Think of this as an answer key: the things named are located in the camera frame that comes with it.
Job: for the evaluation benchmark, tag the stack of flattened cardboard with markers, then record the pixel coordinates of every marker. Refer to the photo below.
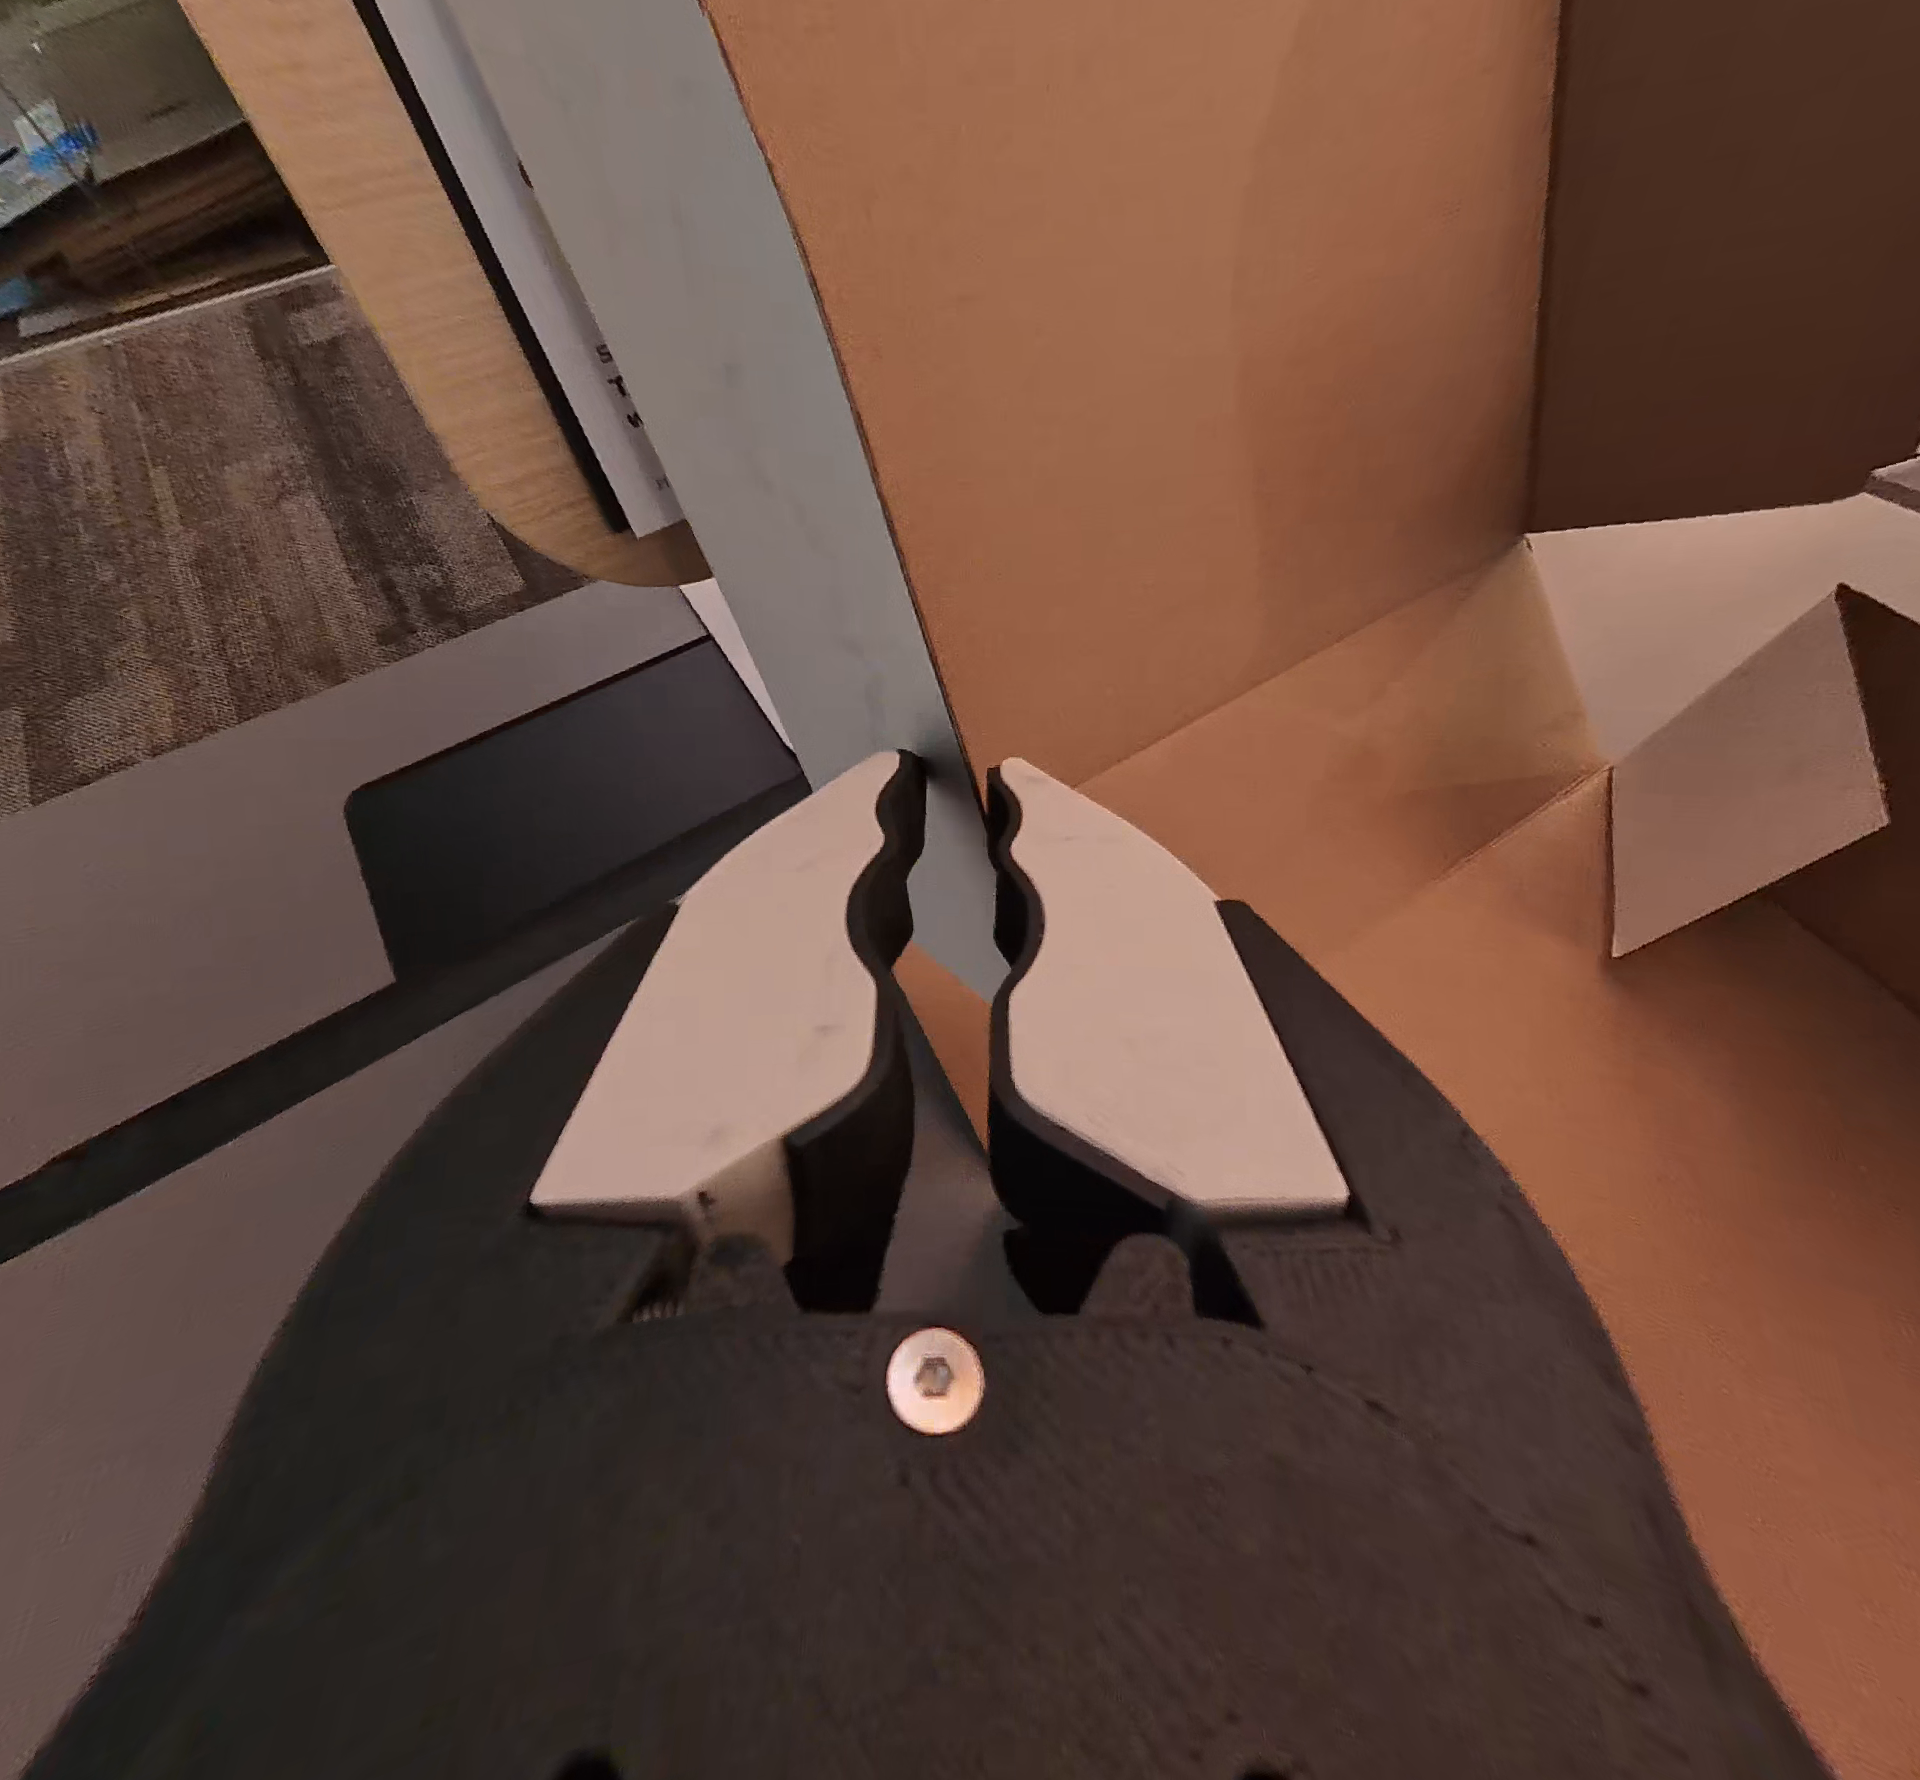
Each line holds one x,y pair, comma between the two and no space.
164,219

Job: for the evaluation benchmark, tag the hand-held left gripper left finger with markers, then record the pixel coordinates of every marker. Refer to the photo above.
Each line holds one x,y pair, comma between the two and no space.
721,1030

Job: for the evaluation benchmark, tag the white cardboard mailer box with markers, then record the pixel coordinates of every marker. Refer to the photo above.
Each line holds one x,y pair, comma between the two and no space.
1201,310

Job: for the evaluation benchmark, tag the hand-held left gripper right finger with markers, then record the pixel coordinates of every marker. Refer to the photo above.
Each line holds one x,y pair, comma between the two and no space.
1155,1030

